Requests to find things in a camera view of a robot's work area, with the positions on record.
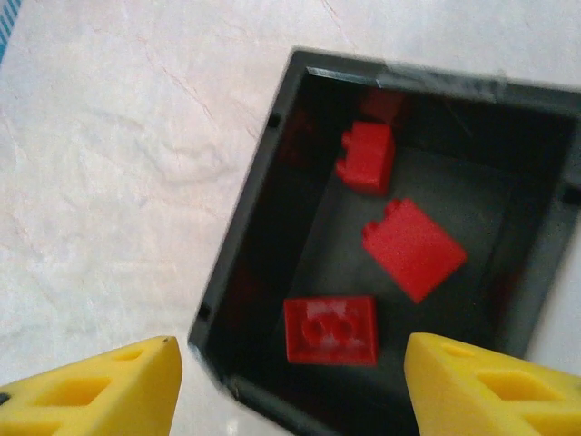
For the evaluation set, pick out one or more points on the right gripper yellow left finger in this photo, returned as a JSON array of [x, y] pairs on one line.
[[150, 386]]

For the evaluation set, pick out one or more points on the red lego brick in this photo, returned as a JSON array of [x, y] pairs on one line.
[[413, 250], [331, 331], [367, 159]]

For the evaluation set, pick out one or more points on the black plastic bin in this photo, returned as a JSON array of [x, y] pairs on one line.
[[454, 181]]

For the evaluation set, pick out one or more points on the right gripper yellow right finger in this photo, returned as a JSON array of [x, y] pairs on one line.
[[436, 386]]

